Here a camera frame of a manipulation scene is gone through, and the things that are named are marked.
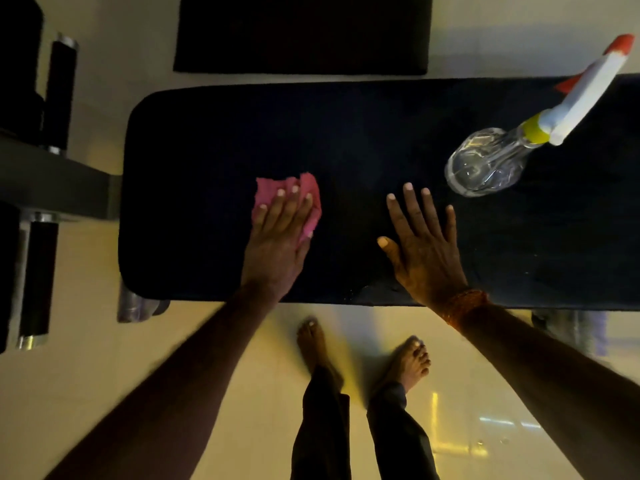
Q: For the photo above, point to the person's left hand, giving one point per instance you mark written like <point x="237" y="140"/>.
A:
<point x="272" y="254"/>

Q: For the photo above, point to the person's right hand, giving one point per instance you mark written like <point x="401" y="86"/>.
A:
<point x="430" y="264"/>

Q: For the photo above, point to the pink cleaning cloth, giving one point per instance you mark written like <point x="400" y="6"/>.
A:
<point x="267" y="187"/>

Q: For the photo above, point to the black padded gym bench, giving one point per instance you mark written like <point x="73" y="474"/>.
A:
<point x="200" y="169"/>

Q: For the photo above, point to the clear spray bottle white nozzle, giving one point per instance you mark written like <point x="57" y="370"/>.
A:
<point x="485" y="159"/>

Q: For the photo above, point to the person's left forearm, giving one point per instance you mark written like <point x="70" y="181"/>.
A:
<point x="170" y="394"/>

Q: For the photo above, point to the person's right forearm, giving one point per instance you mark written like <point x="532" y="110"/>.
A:
<point x="565" y="389"/>

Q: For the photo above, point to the person's right foot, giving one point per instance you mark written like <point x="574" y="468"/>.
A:
<point x="410" y="364"/>

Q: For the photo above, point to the person's foot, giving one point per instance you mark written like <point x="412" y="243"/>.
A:
<point x="410" y="364"/>
<point x="315" y="349"/>

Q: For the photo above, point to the person's left foot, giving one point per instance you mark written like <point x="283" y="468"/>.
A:
<point x="315" y="349"/>

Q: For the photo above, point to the person's dark trousers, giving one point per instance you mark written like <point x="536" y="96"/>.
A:
<point x="320" y="434"/>

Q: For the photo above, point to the orange thread wristband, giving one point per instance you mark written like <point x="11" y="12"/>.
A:
<point x="465" y="307"/>

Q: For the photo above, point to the black floor mat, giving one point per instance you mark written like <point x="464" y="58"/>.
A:
<point x="300" y="34"/>

